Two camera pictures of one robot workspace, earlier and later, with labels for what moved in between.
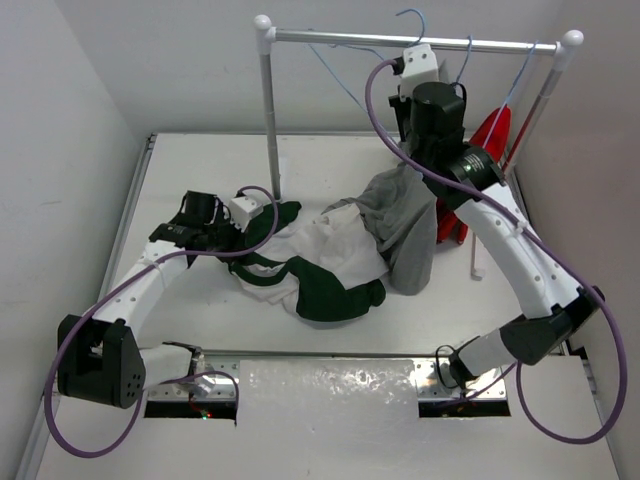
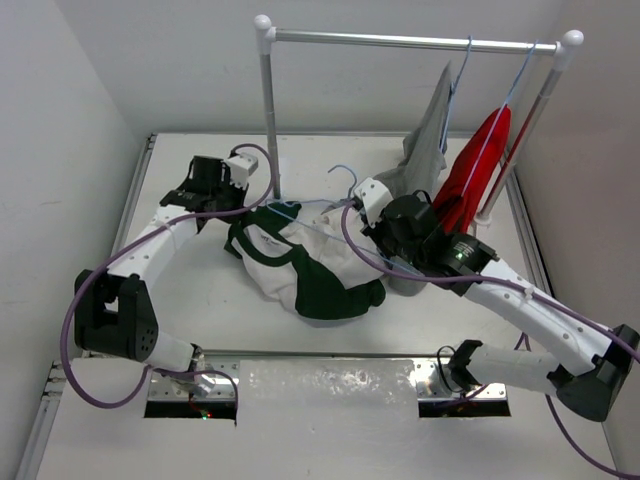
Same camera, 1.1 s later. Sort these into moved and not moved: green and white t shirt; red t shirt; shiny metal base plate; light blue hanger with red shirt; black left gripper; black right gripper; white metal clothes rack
Moved: black right gripper; green and white t shirt; black left gripper
Not moved: shiny metal base plate; red t shirt; white metal clothes rack; light blue hanger with red shirt
